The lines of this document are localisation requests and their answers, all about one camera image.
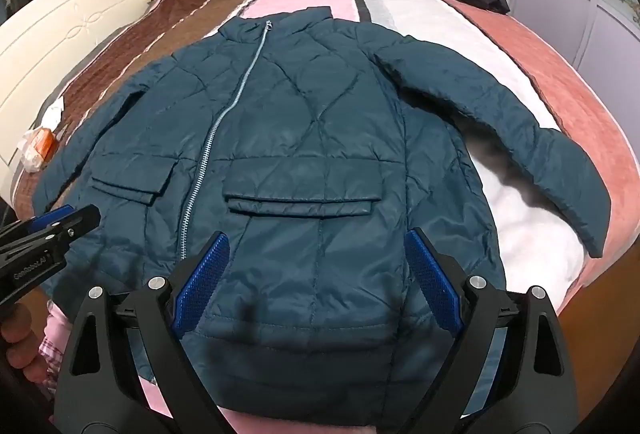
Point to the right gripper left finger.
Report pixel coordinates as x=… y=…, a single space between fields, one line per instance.
x=99 y=390

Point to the person's left hand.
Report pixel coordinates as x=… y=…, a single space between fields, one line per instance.
x=23 y=351

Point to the teal quilted jacket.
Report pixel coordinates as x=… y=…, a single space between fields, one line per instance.
x=315 y=144

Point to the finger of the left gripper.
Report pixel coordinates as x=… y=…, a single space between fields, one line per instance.
x=43 y=221
x=59 y=236

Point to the cream bed headboard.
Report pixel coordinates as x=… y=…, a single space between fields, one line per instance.
x=39 y=46

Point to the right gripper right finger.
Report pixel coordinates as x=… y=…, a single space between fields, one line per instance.
x=508 y=370

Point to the striped bed blanket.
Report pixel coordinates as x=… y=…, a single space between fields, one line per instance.
x=283 y=226

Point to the orange white plastic bag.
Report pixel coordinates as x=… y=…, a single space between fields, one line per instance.
x=39 y=144

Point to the pink plaid sleeve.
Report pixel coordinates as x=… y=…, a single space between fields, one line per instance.
x=56 y=333

